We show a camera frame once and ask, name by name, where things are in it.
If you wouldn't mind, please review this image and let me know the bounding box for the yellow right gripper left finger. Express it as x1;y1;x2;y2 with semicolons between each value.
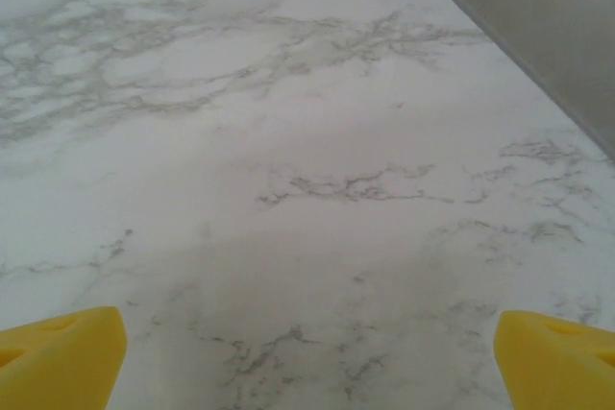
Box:
0;305;130;410

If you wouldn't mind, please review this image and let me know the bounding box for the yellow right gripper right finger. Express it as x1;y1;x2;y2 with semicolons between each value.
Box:
495;309;615;410

